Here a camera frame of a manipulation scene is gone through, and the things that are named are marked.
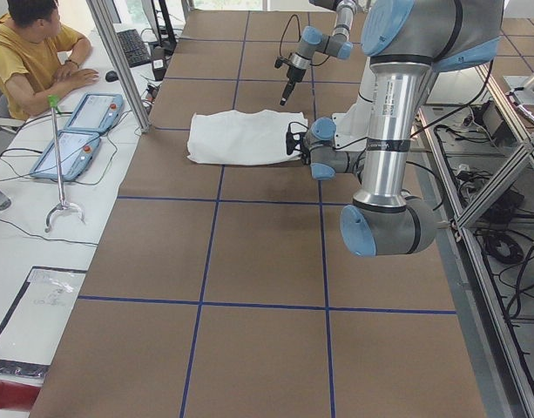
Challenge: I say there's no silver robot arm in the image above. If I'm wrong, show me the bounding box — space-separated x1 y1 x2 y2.
274 0 361 105
299 1 504 257

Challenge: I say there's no metal reacher grabber stick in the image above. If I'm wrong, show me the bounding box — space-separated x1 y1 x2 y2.
44 95 84 233

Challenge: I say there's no black computer mouse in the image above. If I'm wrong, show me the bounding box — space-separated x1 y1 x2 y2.
105 71 118 83

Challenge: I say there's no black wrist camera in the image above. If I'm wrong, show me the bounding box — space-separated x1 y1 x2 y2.
274 57 291 69
285 122 307 156

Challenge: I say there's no aluminium frame post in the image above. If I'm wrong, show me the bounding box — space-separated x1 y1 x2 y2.
86 0 151 133

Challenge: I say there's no upper blue teach pendant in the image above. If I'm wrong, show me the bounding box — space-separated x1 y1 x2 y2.
64 93 124 134

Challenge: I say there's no person in yellow shirt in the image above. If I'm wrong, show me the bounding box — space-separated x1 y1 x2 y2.
0 0 99 121

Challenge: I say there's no white long sleeve printed shirt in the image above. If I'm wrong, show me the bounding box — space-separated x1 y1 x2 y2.
187 110 308 165

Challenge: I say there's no lower blue teach pendant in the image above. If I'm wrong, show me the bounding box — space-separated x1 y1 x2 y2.
30 131 101 182

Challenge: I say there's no black keyboard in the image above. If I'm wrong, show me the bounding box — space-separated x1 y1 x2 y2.
116 29 151 68

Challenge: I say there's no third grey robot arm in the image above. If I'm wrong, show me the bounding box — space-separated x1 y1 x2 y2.
504 71 534 125

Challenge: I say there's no white camera mast pedestal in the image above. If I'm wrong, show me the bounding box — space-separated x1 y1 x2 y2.
333 58 375 152

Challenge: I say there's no clear plastic document sleeve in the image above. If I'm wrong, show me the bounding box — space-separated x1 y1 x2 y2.
0 266 86 380

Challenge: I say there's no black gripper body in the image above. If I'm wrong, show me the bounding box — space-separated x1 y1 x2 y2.
287 66 305 84
300 147 311 165

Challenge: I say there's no blue teach pendant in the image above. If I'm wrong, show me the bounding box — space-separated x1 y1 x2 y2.
30 131 101 182
64 93 124 134

